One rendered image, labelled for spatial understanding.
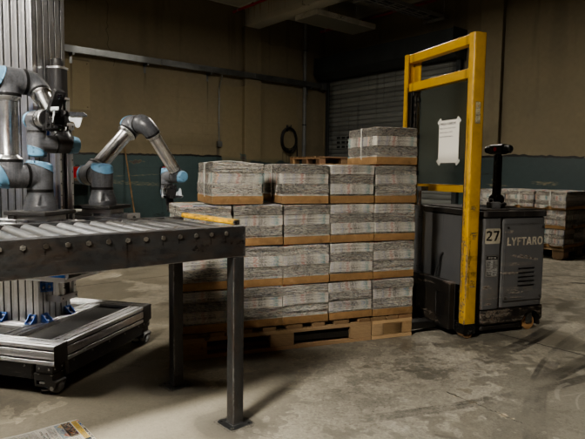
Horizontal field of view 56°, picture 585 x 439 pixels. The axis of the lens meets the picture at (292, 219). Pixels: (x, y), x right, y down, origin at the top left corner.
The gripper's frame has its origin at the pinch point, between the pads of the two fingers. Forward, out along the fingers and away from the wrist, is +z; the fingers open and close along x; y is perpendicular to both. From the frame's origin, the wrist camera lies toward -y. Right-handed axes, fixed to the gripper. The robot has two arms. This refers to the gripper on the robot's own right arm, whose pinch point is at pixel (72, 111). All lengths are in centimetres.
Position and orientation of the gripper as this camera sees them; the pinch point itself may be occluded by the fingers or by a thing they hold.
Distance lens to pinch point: 228.5
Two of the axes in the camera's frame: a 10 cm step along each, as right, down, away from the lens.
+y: -1.0, 10.0, 0.0
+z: 7.6, 0.7, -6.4
